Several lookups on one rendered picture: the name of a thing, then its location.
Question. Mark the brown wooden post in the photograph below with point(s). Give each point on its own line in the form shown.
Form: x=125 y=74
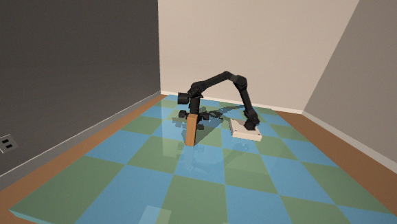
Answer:
x=191 y=129

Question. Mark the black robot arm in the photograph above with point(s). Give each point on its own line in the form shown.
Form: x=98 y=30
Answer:
x=194 y=94

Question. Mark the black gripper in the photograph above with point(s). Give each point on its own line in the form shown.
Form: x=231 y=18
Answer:
x=194 y=110

